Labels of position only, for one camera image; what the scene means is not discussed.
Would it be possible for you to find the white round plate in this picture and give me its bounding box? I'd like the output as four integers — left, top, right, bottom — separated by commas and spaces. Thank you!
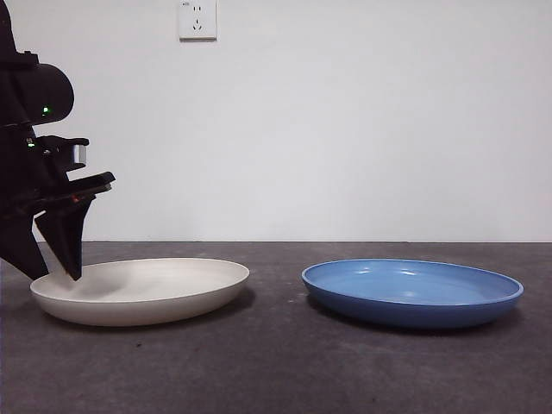
28, 257, 251, 328

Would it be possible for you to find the blue round plate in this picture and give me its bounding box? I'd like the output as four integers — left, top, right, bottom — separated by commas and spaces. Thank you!
300, 258, 525, 331

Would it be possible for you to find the white wall socket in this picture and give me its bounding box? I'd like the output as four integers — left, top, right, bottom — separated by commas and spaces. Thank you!
179, 0, 218, 43

